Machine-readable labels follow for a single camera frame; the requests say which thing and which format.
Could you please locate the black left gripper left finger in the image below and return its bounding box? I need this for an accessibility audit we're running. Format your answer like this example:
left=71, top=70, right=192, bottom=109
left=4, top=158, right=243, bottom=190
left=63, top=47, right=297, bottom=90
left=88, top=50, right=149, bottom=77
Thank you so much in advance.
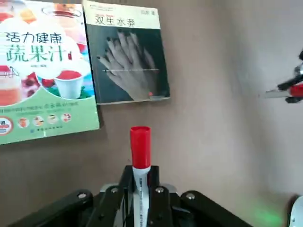
left=51, top=165, right=137, bottom=227

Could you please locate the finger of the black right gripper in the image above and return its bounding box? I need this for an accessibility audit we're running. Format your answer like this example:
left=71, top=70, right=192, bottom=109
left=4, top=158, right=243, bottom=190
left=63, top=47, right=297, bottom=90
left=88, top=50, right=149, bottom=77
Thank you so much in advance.
left=285, top=94, right=303, bottom=104
left=277, top=73, right=303, bottom=91

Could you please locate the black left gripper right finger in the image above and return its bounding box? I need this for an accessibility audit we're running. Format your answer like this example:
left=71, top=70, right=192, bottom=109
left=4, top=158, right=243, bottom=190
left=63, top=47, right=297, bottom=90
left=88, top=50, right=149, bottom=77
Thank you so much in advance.
left=146, top=165, right=253, bottom=227

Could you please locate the red-capped whiteboard marker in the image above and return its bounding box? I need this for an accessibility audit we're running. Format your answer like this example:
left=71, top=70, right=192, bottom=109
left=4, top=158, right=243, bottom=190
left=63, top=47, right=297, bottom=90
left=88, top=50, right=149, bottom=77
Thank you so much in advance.
left=264, top=83, right=303, bottom=99
left=129, top=126, right=152, bottom=227

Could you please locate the green juice recipe book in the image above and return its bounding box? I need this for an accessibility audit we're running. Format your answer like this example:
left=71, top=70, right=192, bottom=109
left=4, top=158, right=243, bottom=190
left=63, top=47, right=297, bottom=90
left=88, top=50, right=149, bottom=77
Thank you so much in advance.
left=0, top=0, right=101, bottom=145

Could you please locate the dark book with hands cover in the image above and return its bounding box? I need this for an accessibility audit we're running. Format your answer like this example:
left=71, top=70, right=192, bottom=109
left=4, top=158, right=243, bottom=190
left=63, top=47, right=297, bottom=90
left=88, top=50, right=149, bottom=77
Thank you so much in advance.
left=82, top=0, right=171, bottom=106

